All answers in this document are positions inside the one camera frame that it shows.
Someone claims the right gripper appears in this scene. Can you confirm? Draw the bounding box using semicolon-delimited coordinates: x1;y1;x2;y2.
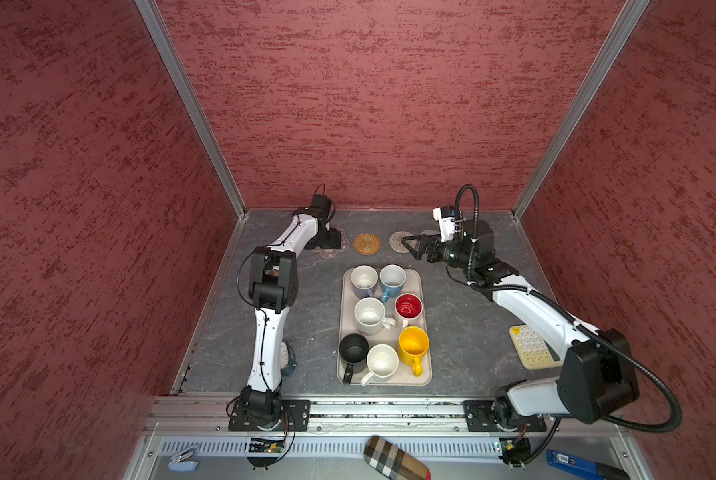
401;233;475;270

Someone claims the brown wicker round coaster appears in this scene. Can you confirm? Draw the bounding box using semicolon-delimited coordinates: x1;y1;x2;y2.
353;233;382;256

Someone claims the pink flower coaster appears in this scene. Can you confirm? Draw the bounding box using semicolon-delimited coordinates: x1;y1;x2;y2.
319;237;350;260

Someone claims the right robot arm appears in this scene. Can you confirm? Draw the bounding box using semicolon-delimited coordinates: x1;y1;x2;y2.
402;235;683;433

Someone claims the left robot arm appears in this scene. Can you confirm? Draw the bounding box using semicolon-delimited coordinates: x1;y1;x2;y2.
240;206;342;429

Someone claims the blue mug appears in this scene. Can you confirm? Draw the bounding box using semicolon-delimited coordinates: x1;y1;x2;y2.
379;264;407;303

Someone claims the white mug purple outside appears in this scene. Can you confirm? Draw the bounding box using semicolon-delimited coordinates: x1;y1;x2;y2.
350;265;379;299

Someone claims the red mug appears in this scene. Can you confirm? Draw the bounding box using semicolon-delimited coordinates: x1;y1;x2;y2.
394;293;424;328

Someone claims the white mug centre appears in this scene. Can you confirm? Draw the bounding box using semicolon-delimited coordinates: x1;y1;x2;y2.
354;298;396;336

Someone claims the yellow mug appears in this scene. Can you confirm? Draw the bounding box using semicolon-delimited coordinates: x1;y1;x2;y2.
398;326;430;377

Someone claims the beige serving tray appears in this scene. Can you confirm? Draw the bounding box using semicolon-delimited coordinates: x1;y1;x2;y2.
336;268;433;388

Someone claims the black mug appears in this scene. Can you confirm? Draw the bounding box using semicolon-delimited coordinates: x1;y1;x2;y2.
339;333;370;385

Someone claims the white mug front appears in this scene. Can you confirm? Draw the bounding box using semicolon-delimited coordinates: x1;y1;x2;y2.
360;344;400;386

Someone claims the teal alarm clock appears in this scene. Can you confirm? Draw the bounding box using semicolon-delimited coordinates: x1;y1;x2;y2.
280;341;297;377

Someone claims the cream calculator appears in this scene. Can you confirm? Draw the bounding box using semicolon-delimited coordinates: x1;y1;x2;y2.
508;325;562;370

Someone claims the plaid glasses case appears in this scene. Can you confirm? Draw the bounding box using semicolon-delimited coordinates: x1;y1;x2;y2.
364;436;432;480

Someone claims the small stapler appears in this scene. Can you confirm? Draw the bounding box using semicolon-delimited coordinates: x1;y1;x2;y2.
168;446;199;473

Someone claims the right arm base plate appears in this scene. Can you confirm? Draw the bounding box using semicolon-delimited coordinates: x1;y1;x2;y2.
462;400;548;435

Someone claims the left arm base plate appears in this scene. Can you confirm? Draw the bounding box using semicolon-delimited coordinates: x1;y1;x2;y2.
225;399;311;433

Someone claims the blue handled tool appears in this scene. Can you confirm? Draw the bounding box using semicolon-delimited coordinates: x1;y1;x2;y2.
546;449;630;480

